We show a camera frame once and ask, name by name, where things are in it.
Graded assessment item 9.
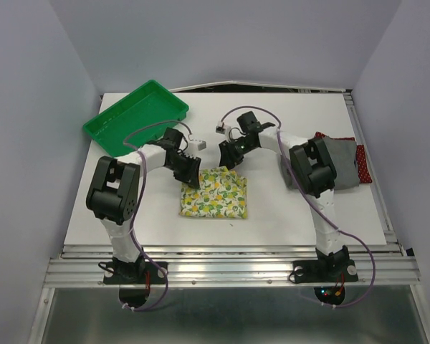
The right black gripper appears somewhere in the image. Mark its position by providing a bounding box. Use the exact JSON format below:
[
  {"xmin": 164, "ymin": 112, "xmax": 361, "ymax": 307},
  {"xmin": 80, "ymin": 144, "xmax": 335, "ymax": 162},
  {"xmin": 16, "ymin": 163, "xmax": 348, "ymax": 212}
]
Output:
[{"xmin": 218, "ymin": 136, "xmax": 257, "ymax": 173}]

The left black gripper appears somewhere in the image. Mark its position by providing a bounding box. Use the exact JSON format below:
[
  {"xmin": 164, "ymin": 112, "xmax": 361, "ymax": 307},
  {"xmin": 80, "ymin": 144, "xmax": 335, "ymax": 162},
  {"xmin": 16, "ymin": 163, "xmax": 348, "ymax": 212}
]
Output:
[{"xmin": 166, "ymin": 153, "xmax": 201, "ymax": 188}]

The yellow lemon print skirt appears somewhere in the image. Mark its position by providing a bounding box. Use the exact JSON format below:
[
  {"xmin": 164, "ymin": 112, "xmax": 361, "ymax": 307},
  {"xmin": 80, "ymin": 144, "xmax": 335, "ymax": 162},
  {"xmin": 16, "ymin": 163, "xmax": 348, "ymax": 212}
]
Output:
[{"xmin": 180, "ymin": 167, "xmax": 247, "ymax": 219}]

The grey skirt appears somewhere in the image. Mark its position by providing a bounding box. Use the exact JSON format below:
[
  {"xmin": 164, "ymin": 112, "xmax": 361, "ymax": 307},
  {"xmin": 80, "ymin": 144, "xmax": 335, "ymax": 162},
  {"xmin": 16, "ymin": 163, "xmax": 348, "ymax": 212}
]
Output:
[{"xmin": 280, "ymin": 136, "xmax": 360, "ymax": 197}]

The red polka dot skirt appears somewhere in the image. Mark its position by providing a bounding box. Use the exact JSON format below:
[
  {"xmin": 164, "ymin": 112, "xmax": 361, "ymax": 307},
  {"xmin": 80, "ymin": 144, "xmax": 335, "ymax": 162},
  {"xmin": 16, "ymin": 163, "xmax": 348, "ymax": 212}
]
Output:
[{"xmin": 315, "ymin": 131, "xmax": 373, "ymax": 190}]

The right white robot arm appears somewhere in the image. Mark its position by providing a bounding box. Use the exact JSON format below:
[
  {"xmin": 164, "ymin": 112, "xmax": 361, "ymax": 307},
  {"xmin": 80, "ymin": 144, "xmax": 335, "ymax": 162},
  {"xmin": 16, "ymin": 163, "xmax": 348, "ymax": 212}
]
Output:
[{"xmin": 216, "ymin": 111, "xmax": 352, "ymax": 284}]

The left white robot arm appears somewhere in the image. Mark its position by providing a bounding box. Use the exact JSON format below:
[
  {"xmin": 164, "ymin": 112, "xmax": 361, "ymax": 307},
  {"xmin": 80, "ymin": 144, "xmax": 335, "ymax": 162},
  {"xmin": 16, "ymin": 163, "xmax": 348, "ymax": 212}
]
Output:
[{"xmin": 86, "ymin": 128, "xmax": 206, "ymax": 285}]

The green plastic tray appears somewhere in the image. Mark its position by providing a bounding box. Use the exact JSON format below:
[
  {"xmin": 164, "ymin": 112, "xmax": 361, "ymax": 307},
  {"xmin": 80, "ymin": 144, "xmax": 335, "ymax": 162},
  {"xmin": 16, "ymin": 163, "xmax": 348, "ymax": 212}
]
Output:
[{"xmin": 83, "ymin": 80, "xmax": 189, "ymax": 157}]

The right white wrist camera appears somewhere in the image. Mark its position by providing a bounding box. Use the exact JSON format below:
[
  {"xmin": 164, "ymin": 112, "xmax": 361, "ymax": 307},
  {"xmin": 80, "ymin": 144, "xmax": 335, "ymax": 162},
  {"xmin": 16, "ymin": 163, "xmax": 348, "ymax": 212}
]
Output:
[{"xmin": 215, "ymin": 121, "xmax": 232, "ymax": 140}]

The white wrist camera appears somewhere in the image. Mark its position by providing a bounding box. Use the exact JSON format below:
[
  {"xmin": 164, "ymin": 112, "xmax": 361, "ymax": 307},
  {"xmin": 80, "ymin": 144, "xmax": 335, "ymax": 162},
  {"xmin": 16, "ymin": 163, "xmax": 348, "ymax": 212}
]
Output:
[
  {"xmin": 215, "ymin": 121, "xmax": 232, "ymax": 140},
  {"xmin": 186, "ymin": 139, "xmax": 207, "ymax": 155}
]

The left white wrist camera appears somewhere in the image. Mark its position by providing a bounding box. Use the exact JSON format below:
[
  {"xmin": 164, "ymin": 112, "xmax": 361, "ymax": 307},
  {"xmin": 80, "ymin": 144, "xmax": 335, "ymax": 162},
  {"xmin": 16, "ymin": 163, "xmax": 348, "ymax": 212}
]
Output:
[{"xmin": 186, "ymin": 139, "xmax": 207, "ymax": 155}]

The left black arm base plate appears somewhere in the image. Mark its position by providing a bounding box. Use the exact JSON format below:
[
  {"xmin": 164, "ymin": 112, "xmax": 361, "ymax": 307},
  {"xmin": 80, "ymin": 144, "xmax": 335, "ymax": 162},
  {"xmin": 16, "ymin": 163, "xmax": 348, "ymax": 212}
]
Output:
[{"xmin": 97, "ymin": 259, "xmax": 166, "ymax": 285}]

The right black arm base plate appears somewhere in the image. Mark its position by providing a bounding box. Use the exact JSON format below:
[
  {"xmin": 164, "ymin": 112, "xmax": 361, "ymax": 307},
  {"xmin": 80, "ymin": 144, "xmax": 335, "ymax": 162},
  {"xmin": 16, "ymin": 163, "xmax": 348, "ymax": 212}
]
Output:
[{"xmin": 288, "ymin": 260, "xmax": 359, "ymax": 284}]

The aluminium frame rail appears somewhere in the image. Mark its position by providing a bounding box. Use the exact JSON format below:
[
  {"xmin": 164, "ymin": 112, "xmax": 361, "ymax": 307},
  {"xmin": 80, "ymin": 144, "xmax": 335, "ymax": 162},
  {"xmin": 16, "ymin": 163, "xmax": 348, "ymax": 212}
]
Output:
[{"xmin": 44, "ymin": 244, "xmax": 421, "ymax": 288}]

